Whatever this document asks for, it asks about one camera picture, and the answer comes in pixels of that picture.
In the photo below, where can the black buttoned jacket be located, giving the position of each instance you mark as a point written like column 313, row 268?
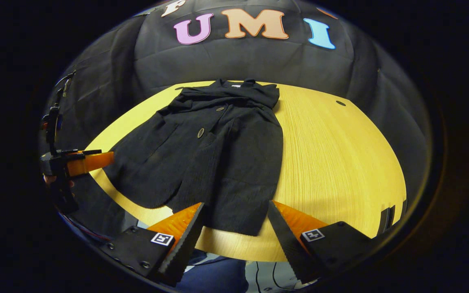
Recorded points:
column 218, row 162

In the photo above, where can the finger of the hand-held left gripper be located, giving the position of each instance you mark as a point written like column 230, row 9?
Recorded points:
column 92, row 162

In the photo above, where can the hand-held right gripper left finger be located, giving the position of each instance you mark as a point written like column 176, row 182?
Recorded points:
column 185, row 248

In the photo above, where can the black backdrop cloth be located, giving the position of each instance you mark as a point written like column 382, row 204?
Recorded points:
column 238, row 61

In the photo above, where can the black slatted object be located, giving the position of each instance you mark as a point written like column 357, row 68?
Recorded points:
column 387, row 219

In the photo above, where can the person's leg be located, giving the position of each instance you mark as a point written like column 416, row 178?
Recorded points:
column 214, row 272

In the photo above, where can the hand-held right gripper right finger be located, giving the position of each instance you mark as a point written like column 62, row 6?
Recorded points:
column 289, row 248

